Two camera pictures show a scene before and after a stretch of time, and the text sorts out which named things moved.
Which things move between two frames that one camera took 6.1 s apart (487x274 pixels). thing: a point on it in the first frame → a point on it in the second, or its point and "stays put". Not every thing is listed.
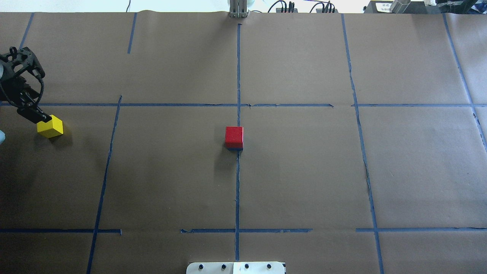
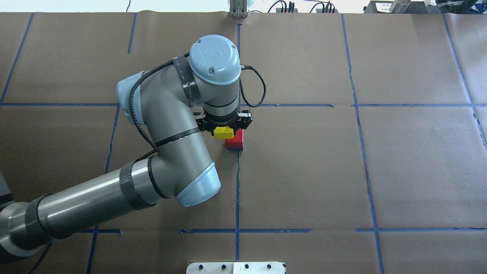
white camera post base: x=259 y=267 stays put
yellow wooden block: x=53 y=128 → x=223 y=132
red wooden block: x=234 y=136 stays put
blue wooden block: x=239 y=149 stays put
